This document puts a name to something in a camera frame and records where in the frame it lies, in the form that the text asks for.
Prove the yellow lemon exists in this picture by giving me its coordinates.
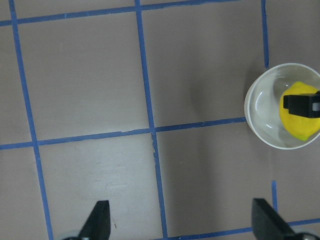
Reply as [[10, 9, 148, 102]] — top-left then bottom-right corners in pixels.
[[279, 81, 320, 141]]

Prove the beige ceramic bowl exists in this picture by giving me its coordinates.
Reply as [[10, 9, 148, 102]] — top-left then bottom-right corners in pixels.
[[244, 63, 320, 150]]

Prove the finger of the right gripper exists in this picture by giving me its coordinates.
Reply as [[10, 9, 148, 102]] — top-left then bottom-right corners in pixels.
[[283, 91, 320, 118]]

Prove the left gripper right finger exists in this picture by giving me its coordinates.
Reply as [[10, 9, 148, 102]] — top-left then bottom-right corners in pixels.
[[252, 198, 296, 240]]

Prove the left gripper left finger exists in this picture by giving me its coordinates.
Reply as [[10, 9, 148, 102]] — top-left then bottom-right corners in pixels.
[[78, 200, 111, 240]]

